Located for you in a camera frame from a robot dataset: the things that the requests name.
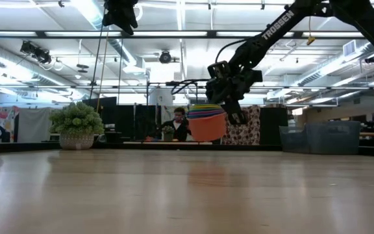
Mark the black ceiling-mounted device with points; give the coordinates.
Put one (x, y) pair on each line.
(36, 52)

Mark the white cylindrical tank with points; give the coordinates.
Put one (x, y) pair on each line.
(161, 97)

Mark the black partition panel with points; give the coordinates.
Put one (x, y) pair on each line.
(273, 126)

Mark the green potted artificial plant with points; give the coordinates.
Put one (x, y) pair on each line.
(76, 122)

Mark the brown patterned hanging cloth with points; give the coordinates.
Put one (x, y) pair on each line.
(252, 130)

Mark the round black ceiling device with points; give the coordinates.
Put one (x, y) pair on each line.
(165, 57)

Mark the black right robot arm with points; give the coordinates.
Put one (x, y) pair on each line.
(278, 24)

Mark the black display screen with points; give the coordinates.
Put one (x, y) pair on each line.
(104, 107)

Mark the black aluminium table frame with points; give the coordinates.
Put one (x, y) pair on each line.
(271, 148)

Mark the person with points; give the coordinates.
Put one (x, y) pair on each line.
(179, 125)

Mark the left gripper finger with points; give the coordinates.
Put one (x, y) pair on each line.
(130, 27)

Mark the grey plastic basket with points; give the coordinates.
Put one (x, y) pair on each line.
(320, 138)

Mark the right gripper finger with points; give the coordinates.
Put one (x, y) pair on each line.
(237, 113)

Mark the grey hanging cloth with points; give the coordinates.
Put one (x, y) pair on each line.
(34, 125)

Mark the colourful hanging cloth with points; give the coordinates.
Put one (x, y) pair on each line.
(2, 120)

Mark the yellow hanging hook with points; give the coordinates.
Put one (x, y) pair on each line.
(311, 40)

